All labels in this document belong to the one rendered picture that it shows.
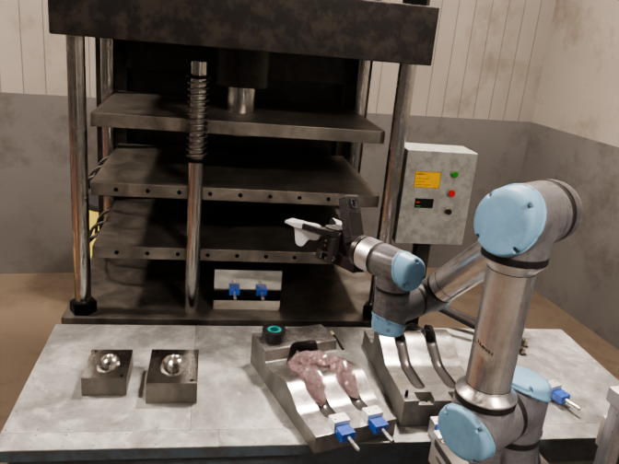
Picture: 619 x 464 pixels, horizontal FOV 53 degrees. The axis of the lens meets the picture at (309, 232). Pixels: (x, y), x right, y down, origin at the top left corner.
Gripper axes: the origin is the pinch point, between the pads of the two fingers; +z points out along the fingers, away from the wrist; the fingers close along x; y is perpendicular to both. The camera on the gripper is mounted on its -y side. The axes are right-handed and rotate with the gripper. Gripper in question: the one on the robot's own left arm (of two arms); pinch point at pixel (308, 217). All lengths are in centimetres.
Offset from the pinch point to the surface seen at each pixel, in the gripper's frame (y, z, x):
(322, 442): 61, -9, 13
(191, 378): 60, 32, -4
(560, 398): 50, -36, 92
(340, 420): 56, -9, 18
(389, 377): 53, 0, 48
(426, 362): 49, -2, 63
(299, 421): 61, 2, 13
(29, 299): 142, 291, 36
